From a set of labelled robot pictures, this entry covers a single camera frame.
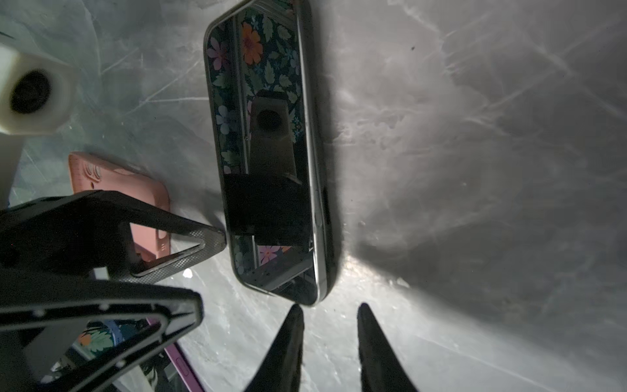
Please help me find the purple-edged phone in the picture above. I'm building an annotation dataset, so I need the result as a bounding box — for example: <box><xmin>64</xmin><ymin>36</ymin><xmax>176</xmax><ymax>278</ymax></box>
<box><xmin>42</xmin><ymin>319</ymin><xmax>203</xmax><ymax>391</ymax></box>

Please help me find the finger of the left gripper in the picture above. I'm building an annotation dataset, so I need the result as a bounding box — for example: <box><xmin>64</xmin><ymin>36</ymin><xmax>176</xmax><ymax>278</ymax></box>
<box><xmin>1</xmin><ymin>190</ymin><xmax>226</xmax><ymax>284</ymax></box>
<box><xmin>1</xmin><ymin>269</ymin><xmax>203</xmax><ymax>391</ymax></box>

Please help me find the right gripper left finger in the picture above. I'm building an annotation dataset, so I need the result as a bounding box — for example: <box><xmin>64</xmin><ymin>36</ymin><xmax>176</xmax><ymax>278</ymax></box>
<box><xmin>245</xmin><ymin>304</ymin><xmax>305</xmax><ymax>391</ymax></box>

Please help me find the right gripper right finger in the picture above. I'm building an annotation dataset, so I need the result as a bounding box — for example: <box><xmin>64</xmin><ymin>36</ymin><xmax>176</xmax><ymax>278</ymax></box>
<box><xmin>357</xmin><ymin>303</ymin><xmax>418</xmax><ymax>391</ymax></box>

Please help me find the silver-edged black phone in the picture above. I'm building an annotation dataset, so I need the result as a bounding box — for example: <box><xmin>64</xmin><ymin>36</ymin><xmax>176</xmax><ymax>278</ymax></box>
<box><xmin>203</xmin><ymin>1</ymin><xmax>333</xmax><ymax>306</ymax></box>

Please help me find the pink phone case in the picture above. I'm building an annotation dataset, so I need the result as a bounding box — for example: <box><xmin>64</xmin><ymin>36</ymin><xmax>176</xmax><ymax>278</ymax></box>
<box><xmin>67</xmin><ymin>151</ymin><xmax>172</xmax><ymax>266</ymax></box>

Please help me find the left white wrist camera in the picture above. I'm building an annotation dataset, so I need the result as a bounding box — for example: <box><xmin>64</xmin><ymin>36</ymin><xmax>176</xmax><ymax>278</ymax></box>
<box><xmin>1</xmin><ymin>39</ymin><xmax>78</xmax><ymax>208</ymax></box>

